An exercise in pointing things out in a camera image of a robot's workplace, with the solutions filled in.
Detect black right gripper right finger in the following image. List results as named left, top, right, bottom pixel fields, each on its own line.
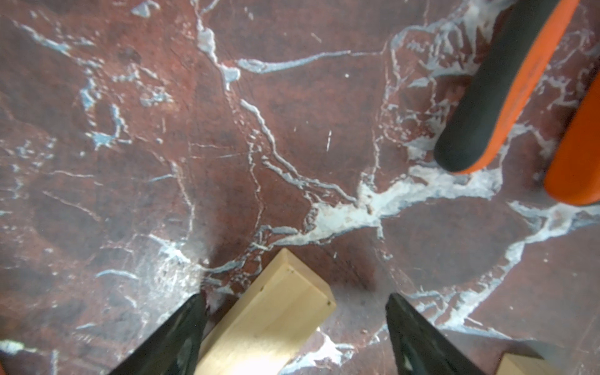
left=385, top=293, right=483, bottom=375

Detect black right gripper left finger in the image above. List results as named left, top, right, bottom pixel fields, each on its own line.
left=110, top=293, right=208, bottom=375

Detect orange groove joint pliers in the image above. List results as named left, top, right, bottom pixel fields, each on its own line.
left=434, top=1, right=599, bottom=206

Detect natural wood long block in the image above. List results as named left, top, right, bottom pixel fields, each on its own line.
left=495, top=353, right=562, bottom=375

